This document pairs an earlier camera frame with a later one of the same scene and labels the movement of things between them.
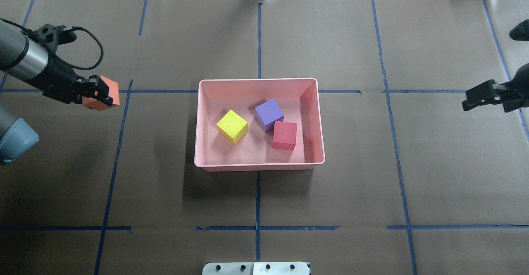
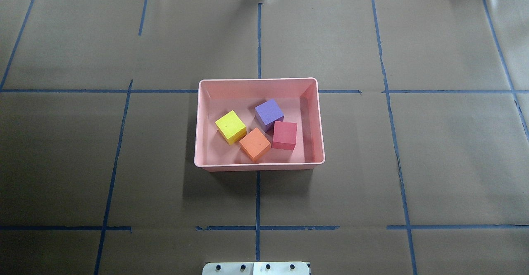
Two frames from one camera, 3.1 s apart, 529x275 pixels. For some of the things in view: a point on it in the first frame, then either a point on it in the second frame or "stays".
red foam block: [284, 135] stays
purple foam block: [267, 113] stays
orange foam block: [98, 104] → [255, 145]
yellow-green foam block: [232, 127] stays
